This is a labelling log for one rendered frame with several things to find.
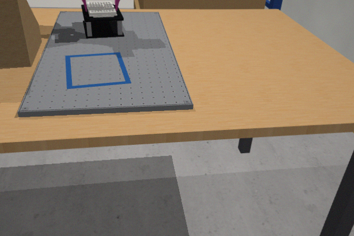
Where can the grey perforated base plate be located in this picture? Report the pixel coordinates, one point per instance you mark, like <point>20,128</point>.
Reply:
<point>157,83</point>

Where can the white well plate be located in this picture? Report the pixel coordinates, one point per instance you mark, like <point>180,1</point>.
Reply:
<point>101,9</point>

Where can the blue tape rectangle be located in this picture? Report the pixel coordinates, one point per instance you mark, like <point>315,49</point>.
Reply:
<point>69,78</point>

